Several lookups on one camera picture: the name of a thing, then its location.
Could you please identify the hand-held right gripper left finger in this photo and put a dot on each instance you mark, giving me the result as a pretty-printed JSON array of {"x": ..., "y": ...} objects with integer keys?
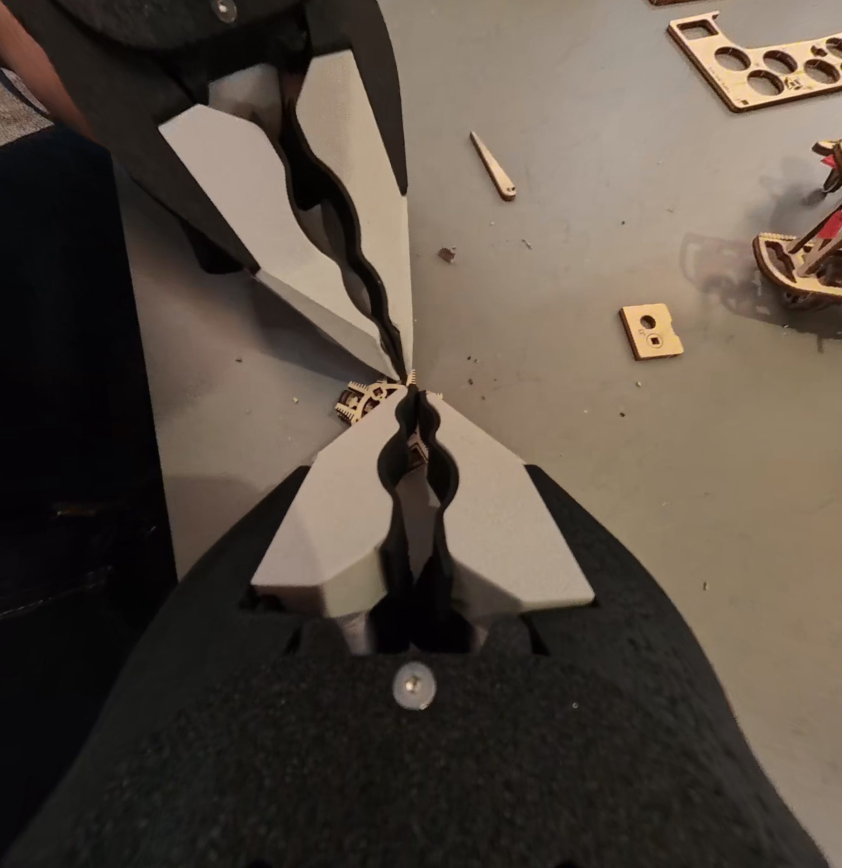
[{"x": 319, "y": 529}]

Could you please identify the small wooden gear assembly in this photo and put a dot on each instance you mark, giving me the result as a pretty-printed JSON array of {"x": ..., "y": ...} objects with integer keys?
[{"x": 363, "y": 400}]

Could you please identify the square wooden piece with holes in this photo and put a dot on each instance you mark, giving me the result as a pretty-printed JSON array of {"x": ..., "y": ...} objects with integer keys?
[{"x": 631, "y": 346}]

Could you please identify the pointed wooden stick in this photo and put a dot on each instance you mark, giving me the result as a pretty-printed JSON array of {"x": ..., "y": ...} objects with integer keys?
[{"x": 492, "y": 166}]

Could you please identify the grey desk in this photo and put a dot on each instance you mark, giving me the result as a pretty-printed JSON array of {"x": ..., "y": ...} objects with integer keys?
[{"x": 597, "y": 475}]

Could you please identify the wooden model vehicle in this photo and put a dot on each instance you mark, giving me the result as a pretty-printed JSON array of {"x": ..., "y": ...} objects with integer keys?
[{"x": 780, "y": 254}]

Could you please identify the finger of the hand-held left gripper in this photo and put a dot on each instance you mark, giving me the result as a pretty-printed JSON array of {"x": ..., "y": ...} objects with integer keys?
[
  {"x": 244, "y": 203},
  {"x": 353, "y": 135}
]

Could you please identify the person's left forearm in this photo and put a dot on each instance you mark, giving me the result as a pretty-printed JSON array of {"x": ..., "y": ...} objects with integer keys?
[{"x": 27, "y": 74}]

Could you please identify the person's dark pants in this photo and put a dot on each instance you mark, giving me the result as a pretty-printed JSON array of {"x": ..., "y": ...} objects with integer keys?
[{"x": 55, "y": 407}]

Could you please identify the wooden sheet with round holes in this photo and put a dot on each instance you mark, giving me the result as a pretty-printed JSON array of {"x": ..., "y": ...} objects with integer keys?
[{"x": 699, "y": 47}]

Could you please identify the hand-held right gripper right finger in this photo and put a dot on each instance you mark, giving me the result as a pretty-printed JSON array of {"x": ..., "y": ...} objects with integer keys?
[{"x": 509, "y": 536}]

